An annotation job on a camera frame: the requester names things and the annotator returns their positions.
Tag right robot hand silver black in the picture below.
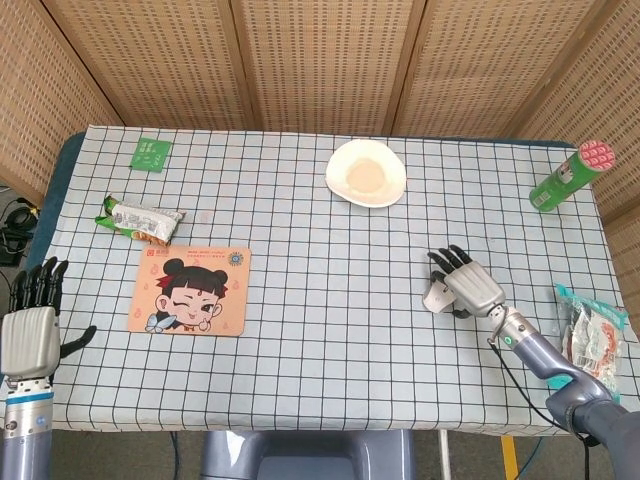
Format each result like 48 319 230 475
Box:
427 244 506 320

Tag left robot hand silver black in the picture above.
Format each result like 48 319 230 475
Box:
0 258 98 384

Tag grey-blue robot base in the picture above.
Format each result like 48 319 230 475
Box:
199 429 416 480

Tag orange cartoon girl mouse pad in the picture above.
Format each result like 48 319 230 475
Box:
127 243 252 338

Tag teal clear snack bag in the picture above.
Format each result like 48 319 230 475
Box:
547 283 629 406

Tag green chip tube red lid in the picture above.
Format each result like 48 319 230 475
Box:
529 140 617 213

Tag blue checkered tablecloth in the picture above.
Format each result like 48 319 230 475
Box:
0 124 640 435

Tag white shallow bowl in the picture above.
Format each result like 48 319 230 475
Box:
325 139 407 207

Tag green white snack bar wrapper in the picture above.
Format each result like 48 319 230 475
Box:
94 194 187 246

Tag white table leg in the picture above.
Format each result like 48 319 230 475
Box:
438 429 452 480

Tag green flat sachet packet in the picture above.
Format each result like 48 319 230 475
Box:
129 137 173 173

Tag bamboo folding screen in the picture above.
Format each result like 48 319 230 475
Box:
0 0 640 346

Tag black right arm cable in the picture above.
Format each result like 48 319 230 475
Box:
488 338 599 448

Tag black floor cables bundle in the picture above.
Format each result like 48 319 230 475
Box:
0 184 42 267

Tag blue floor cable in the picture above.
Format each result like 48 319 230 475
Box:
168 430 182 480
529 435 547 480

